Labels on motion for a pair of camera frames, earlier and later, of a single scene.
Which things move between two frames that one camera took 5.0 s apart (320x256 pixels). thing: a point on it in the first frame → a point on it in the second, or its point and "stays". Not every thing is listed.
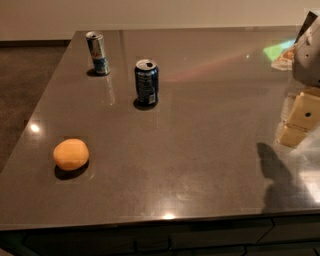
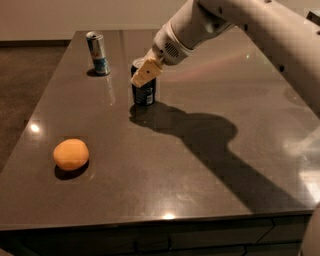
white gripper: (308, 63) → (167, 47)
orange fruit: (70, 154) stays
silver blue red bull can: (95, 40) stays
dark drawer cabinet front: (265, 236) stays
